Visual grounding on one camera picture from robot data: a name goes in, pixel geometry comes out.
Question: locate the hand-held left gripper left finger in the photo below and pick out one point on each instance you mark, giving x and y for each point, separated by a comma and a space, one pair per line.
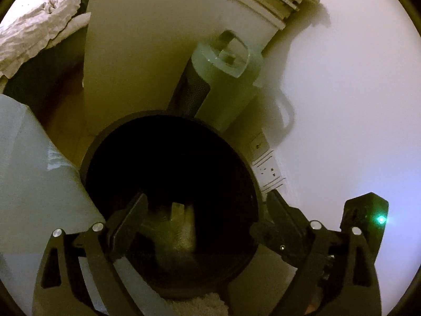
130, 223

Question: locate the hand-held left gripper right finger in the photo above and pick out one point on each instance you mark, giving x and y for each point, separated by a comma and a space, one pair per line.
283, 214

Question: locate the black round trash bin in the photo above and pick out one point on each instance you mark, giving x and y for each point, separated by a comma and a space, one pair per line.
184, 158

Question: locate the crumpled paper in bin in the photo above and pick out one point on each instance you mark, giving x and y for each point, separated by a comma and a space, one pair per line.
174, 233

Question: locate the white fluffy rug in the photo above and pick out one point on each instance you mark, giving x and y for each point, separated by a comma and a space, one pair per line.
200, 304

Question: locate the person's leg in blue pants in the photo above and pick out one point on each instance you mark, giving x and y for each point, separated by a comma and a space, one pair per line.
29, 177

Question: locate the white crumpled bedding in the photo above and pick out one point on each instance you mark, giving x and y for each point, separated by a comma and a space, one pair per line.
36, 29

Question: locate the white wall socket with switch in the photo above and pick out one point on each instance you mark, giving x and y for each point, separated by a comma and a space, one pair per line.
269, 172

